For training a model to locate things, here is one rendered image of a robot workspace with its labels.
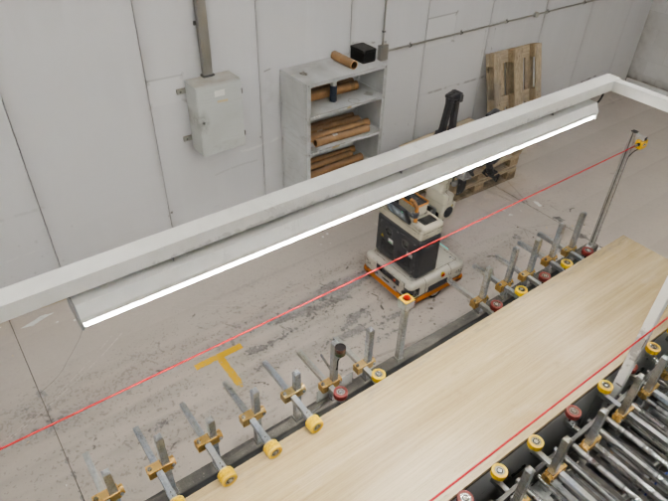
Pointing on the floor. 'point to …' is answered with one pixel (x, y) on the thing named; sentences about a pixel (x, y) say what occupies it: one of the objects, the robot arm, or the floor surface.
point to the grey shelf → (369, 83)
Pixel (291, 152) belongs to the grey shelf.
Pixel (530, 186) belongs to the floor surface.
